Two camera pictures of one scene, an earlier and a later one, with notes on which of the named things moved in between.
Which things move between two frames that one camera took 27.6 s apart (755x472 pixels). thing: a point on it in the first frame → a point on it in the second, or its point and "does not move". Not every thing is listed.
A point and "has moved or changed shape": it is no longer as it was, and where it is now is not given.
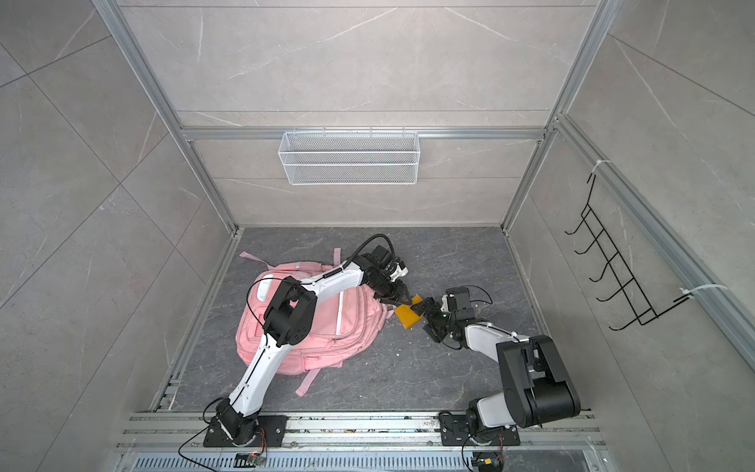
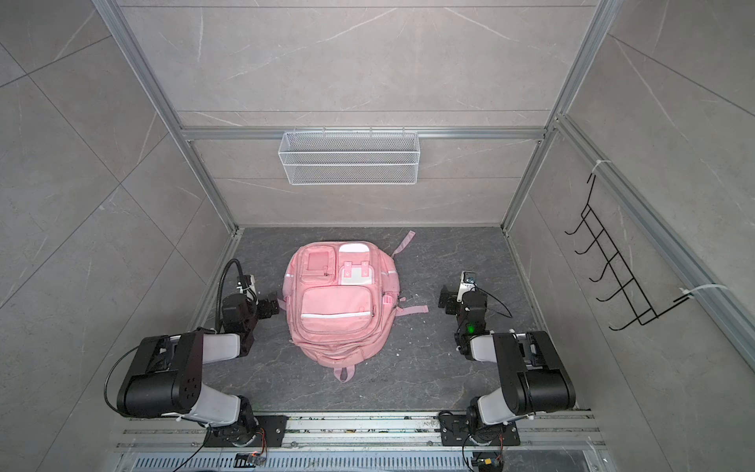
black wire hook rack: (611, 263) does not move
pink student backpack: (344, 324) has moved or changed shape
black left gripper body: (392, 291) → (261, 312)
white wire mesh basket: (350, 157) does not move
